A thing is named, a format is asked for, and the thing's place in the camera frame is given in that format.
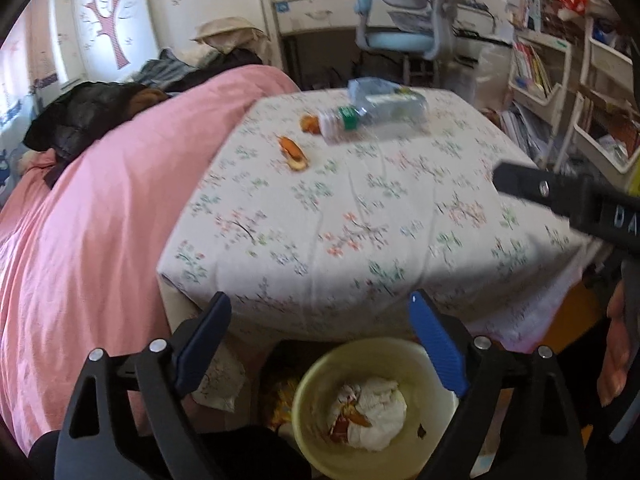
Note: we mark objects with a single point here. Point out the white crumpled tissue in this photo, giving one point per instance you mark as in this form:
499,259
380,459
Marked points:
367,415

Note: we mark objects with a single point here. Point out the small orange peel piece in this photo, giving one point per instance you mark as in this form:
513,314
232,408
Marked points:
310,124

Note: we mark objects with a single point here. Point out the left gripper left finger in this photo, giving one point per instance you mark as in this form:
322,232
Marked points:
125,419

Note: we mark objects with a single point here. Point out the black down jacket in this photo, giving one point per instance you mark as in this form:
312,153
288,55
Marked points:
85,114

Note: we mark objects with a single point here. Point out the pink duvet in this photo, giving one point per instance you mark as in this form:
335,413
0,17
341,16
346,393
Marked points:
78,258

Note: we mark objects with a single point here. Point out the beige hat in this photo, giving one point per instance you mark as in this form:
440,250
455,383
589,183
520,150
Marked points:
227,34

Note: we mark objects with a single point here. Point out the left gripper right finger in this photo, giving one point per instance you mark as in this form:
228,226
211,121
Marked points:
516,395

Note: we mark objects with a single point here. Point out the stack of books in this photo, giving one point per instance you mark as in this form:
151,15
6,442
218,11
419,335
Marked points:
528,131

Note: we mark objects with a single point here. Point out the floral white bed sheet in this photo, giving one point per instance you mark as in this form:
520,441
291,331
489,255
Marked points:
333,252

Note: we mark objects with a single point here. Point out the blue grey desk chair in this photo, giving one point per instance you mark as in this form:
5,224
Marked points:
423,29

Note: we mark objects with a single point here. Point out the yellow trash bin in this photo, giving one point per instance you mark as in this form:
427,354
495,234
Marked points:
429,409

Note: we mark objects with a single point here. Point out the long orange peel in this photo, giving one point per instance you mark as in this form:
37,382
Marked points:
293,154

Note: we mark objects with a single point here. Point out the person's right hand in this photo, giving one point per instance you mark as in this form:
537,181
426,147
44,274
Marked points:
613,375

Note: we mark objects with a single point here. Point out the clear plastic water bottle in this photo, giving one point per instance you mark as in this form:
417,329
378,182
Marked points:
381,117

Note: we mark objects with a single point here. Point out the patterned window curtain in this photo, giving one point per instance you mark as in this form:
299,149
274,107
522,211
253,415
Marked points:
23,76

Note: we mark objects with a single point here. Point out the pile of clothes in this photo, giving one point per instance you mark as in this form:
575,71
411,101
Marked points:
169,74

